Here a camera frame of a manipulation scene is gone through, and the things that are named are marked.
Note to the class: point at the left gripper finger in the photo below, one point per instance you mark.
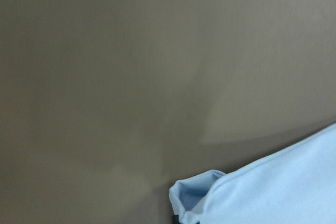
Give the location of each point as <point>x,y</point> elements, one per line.
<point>175,219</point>

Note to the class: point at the light blue t-shirt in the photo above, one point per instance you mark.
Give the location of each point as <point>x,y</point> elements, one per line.
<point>293,185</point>

